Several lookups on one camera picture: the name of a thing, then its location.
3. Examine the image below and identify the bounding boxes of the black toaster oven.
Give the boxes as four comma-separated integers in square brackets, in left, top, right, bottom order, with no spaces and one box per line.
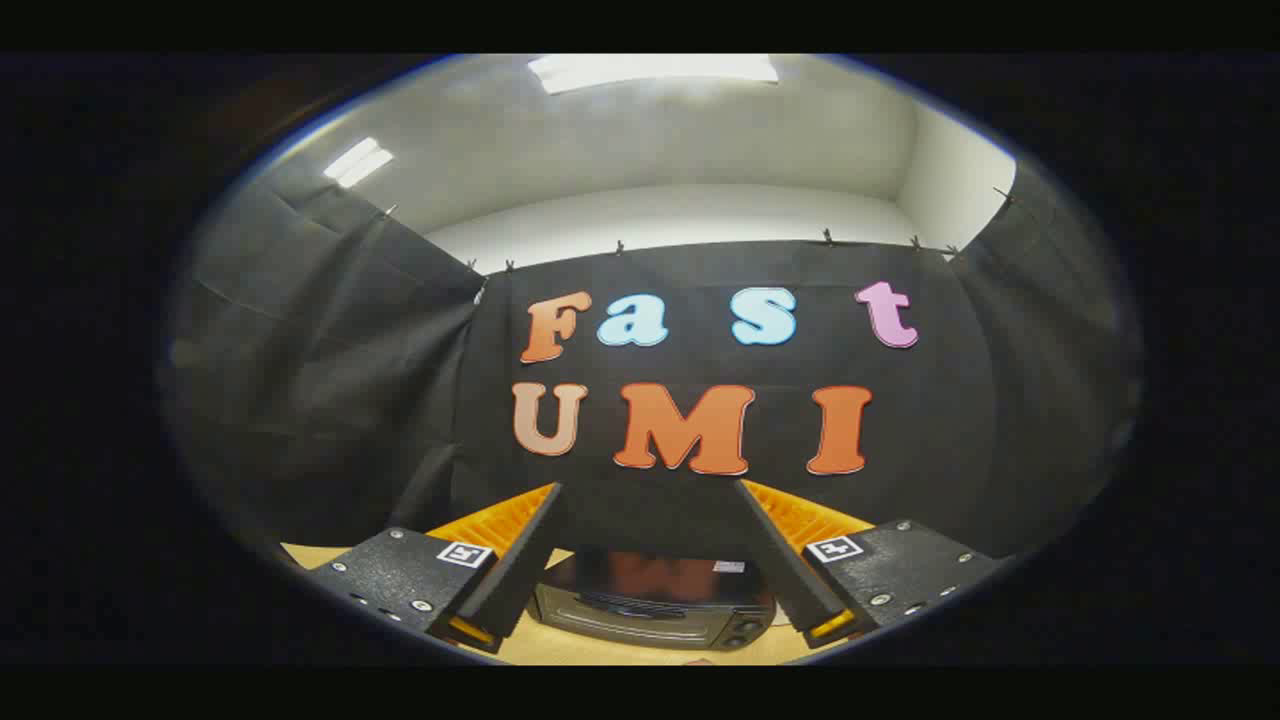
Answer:
[527,545,779,653]

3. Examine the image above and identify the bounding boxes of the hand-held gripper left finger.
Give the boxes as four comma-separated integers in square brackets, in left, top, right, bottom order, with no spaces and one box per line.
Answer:
[300,483,566,656]

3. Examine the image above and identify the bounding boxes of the large rectangular ceiling light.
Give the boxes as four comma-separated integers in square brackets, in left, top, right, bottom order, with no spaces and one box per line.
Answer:
[527,54,779,96]

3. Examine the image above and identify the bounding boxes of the small rectangular ceiling light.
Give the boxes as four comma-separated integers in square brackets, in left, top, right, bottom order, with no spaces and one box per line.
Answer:
[322,137,395,189]

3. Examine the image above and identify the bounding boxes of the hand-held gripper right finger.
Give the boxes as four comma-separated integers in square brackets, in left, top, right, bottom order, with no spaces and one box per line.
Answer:
[733,478,1013,649]

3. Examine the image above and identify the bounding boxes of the black backdrop cloth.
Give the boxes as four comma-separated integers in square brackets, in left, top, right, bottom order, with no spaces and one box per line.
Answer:
[165,165,1141,601]

